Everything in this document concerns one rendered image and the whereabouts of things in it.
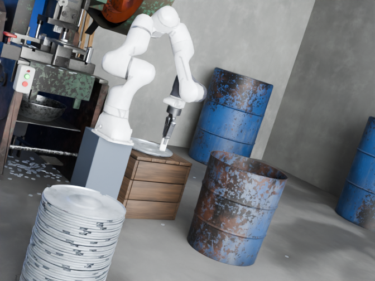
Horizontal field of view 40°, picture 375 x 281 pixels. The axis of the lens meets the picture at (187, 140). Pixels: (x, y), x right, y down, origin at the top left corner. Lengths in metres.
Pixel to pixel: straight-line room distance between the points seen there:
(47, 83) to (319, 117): 3.47
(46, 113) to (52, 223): 1.41
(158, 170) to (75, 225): 1.14
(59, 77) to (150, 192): 0.80
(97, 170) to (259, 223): 0.84
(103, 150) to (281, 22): 3.73
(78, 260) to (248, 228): 1.08
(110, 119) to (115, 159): 0.20
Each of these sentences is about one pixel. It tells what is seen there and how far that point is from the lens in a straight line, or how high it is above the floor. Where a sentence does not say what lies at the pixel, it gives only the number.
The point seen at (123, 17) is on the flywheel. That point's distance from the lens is 3.22.
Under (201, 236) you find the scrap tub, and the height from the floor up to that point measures 0.08.
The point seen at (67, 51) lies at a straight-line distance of 3.03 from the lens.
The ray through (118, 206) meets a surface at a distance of 1.91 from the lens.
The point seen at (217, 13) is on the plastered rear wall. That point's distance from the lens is 5.25.
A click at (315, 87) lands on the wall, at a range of 5.84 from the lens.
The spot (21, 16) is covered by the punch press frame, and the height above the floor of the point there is 0.85.
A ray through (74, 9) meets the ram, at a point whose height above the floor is 0.97.
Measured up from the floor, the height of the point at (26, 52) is 0.68.
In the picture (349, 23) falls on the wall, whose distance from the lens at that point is 5.81.
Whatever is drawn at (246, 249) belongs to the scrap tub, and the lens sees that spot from 2.67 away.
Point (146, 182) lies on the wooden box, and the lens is 2.81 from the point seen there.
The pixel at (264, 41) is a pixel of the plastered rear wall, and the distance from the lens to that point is 5.71.
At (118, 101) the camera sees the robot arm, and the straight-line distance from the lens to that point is 2.46.
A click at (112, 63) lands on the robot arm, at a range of 2.45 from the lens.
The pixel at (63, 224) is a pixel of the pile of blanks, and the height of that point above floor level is 0.29.
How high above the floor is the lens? 0.93
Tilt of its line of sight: 9 degrees down
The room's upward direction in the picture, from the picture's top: 17 degrees clockwise
